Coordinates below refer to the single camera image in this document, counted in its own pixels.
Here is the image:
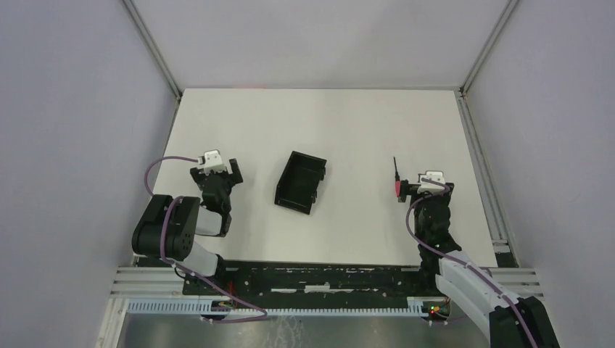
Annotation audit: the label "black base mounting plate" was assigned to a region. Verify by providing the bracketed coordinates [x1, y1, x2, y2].
[212, 260, 444, 310]

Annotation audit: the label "aluminium front frame rail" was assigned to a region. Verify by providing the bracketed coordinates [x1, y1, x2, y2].
[110, 267, 545, 300]

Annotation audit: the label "black plastic bin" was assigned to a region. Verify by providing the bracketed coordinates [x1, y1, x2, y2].
[274, 151, 327, 215]

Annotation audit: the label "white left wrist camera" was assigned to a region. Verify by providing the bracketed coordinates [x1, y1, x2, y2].
[197, 149, 227, 175]

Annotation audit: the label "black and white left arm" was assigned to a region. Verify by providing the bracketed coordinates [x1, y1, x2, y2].
[131, 151, 243, 296]

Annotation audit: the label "red handled screwdriver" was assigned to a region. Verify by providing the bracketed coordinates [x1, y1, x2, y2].
[393, 157, 401, 198]

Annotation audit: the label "aluminium right side rail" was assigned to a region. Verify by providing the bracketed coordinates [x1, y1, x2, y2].
[455, 88, 519, 268]

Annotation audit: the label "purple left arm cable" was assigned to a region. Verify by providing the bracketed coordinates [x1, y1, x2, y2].
[144, 156, 269, 324]

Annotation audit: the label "aluminium right corner post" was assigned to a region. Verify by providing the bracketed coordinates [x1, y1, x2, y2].
[459, 0, 519, 95]

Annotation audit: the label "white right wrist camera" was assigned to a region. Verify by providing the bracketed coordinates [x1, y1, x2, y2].
[417, 170, 454, 195]

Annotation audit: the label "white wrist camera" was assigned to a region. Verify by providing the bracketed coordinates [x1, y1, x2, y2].
[197, 149, 227, 175]
[417, 170, 454, 195]

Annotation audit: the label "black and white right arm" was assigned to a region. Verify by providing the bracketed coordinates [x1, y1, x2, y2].
[395, 171, 560, 347]

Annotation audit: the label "white slotted cable duct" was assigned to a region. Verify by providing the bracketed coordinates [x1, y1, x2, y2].
[125, 297, 429, 318]

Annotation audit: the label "aluminium corner post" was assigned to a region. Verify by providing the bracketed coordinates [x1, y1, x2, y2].
[459, 0, 519, 95]
[120, 0, 183, 102]

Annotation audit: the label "aluminium left corner post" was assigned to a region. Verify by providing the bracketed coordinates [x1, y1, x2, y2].
[120, 0, 183, 102]

